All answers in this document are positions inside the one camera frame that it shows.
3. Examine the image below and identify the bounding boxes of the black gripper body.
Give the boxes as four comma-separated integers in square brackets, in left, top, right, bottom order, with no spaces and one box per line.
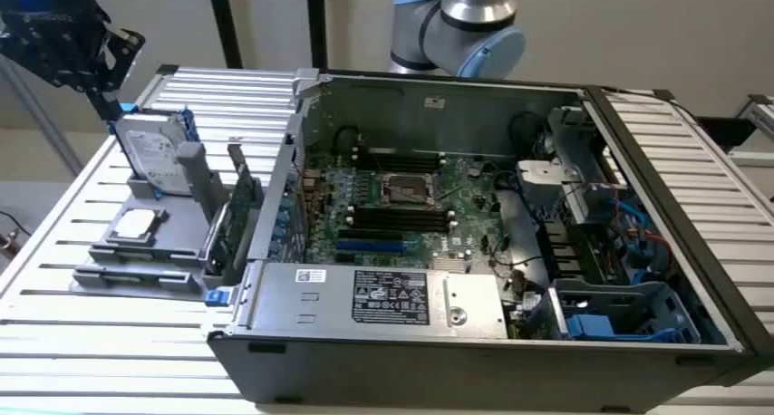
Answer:
[0,0,148,92]

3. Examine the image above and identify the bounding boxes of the green RAM stick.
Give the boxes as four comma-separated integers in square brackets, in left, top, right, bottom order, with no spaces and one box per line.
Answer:
[89,272,184,283]

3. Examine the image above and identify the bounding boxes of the black RAM slot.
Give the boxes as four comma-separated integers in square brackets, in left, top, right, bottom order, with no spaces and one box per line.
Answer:
[353,159,447,168]
[349,223,459,236]
[353,164,447,173]
[350,211,457,223]
[354,154,445,163]
[349,217,457,229]
[350,205,456,217]
[354,150,445,158]

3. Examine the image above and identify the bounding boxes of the black expansion slot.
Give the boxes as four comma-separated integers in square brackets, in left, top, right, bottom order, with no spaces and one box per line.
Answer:
[334,227,406,243]

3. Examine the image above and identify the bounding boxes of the blue expansion slot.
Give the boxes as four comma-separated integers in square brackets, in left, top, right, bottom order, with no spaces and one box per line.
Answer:
[334,238,406,254]

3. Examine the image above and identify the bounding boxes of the silver hard disk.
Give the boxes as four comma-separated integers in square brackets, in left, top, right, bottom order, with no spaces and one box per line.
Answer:
[113,113,189,197]

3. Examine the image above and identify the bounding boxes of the silver CPU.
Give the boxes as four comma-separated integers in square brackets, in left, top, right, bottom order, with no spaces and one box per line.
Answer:
[113,208,169,240]

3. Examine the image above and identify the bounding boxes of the black stand pole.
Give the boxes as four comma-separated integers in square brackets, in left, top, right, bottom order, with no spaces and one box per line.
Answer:
[302,0,329,72]
[201,0,244,70]

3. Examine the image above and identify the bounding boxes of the grey parts rack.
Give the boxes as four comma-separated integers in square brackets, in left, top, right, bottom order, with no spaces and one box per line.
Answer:
[69,142,266,299]

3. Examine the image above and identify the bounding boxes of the green graphics card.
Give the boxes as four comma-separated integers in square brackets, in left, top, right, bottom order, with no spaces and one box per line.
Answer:
[204,142,260,276]

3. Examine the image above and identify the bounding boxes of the blue case latch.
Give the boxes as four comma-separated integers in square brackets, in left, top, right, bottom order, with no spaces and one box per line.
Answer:
[204,287,234,308]

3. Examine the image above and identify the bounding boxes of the CPU socket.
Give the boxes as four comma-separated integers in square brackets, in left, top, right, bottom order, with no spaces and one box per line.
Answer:
[366,171,437,208]

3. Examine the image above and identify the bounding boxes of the silver power supply unit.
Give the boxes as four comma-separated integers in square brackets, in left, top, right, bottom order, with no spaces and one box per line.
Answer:
[245,262,509,340]

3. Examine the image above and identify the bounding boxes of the green motherboard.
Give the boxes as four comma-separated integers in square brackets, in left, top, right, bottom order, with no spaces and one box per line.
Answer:
[294,150,516,272]

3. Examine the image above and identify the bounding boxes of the silver chipset heatsink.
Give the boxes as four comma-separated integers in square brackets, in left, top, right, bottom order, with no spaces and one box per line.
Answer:
[430,256,473,272]

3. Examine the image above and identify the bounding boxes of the grey fan shroud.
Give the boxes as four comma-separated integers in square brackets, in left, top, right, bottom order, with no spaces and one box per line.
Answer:
[515,159,576,199]

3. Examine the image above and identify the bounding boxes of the black open PC case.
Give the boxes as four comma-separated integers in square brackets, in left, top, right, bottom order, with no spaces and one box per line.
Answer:
[204,68,774,405]

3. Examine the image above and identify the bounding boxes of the blue disk bay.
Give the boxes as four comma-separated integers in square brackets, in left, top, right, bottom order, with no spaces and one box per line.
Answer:
[547,278,705,344]

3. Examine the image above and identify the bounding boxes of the black box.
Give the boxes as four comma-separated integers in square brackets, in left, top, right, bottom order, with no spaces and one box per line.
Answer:
[692,115,756,150]

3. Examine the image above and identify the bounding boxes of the aluminium frame post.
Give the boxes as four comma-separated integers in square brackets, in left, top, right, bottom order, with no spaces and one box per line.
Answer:
[0,54,85,177]

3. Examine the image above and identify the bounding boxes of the thin black cable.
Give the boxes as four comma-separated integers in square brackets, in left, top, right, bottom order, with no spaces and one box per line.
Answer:
[0,209,38,254]

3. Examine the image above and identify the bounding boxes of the black internal cable loop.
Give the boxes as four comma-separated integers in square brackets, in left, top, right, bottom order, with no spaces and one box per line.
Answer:
[333,123,365,152]
[505,110,548,159]

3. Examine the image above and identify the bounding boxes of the blue wire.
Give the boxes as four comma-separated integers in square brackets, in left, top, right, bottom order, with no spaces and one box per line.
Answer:
[608,196,673,285]

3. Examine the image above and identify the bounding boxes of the black cable on table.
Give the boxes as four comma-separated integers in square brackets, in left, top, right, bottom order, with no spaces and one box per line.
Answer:
[601,85,729,154]

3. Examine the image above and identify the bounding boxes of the red wire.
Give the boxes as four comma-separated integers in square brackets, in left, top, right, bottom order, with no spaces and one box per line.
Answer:
[639,231,673,265]

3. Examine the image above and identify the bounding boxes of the aluminium profile frame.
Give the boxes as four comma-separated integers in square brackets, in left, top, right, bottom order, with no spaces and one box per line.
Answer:
[724,92,774,168]

